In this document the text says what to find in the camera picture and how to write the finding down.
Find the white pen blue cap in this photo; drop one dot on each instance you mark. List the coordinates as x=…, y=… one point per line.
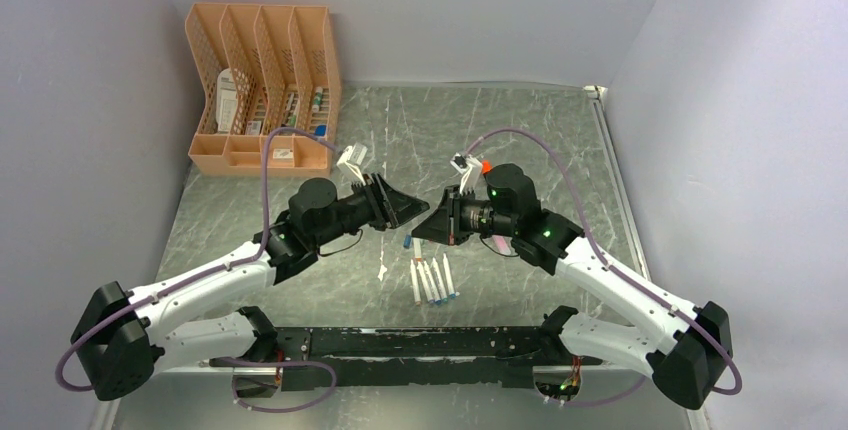
x=448, y=277

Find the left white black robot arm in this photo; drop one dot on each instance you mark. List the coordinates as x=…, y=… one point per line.
x=125, y=337

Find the black base frame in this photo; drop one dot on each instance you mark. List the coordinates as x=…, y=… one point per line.
x=320, y=357

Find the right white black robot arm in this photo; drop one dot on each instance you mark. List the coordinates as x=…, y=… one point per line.
x=682, y=347

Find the white paper packet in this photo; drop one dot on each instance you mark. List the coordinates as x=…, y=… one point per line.
x=226, y=101

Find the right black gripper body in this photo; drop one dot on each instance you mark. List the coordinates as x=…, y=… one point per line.
x=456, y=232

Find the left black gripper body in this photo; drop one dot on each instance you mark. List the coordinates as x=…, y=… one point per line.
x=379, y=218

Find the aluminium rail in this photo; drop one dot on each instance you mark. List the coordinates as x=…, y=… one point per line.
x=597, y=98

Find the white pen orange cap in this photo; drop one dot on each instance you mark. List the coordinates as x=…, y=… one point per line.
x=417, y=249

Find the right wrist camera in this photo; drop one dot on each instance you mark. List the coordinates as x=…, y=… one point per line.
x=470, y=170

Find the orange plastic file organizer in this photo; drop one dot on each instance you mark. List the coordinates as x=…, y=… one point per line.
x=284, y=63

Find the purple pink highlighter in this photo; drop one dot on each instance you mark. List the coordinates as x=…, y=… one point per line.
x=502, y=247

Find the white pen orange tip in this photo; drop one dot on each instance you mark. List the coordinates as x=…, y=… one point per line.
x=415, y=283

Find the white pen grey cap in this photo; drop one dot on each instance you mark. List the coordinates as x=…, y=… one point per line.
x=425, y=282

